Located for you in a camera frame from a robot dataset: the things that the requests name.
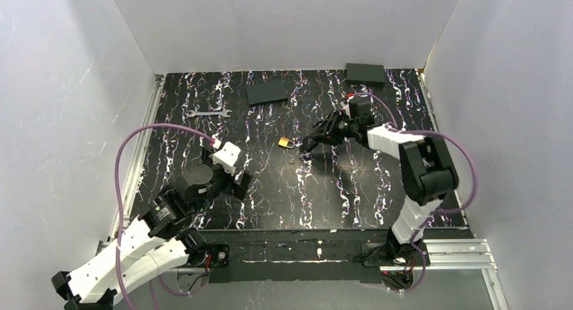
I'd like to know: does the small brass padlock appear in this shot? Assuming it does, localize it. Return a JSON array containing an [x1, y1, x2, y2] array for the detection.
[[278, 137, 295, 149]]

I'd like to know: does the black padlock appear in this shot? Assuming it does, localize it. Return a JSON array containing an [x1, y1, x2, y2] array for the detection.
[[298, 136, 320, 161]]

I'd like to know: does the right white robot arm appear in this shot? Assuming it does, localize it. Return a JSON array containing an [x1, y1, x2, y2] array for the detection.
[[299, 98, 459, 263]]

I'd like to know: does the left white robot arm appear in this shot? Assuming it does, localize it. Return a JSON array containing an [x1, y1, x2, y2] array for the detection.
[[51, 163, 253, 309]]

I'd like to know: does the black rectangular box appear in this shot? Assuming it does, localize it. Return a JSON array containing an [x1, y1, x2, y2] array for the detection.
[[345, 63, 387, 86]]

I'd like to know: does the silver open-end wrench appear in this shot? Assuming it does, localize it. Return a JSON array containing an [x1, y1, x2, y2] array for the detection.
[[186, 109, 232, 118]]

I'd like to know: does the black flat plate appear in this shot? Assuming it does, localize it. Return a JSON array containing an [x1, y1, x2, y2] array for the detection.
[[246, 80, 289, 105]]

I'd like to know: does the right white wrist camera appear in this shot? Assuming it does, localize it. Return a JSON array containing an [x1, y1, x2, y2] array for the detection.
[[340, 93, 354, 117]]

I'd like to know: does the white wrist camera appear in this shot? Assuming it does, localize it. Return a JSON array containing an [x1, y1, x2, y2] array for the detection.
[[212, 139, 242, 176], [340, 93, 354, 117]]

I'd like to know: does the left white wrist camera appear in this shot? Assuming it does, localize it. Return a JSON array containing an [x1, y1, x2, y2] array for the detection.
[[212, 139, 242, 176]]

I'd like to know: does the aluminium frame rail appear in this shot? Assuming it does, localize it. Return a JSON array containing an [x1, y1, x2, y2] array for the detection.
[[91, 74, 164, 273]]

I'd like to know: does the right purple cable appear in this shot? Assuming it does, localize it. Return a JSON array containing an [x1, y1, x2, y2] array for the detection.
[[351, 92, 479, 295]]

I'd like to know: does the purple cable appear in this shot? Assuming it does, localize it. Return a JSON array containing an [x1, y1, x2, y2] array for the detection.
[[114, 123, 222, 310], [351, 92, 479, 295]]

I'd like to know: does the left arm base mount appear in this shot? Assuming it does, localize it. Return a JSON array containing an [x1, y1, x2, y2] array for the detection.
[[176, 244, 230, 296]]

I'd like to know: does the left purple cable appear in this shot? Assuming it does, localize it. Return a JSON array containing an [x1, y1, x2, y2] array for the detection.
[[114, 123, 222, 310]]

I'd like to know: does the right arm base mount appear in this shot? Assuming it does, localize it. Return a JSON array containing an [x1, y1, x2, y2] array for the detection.
[[350, 240, 430, 294]]

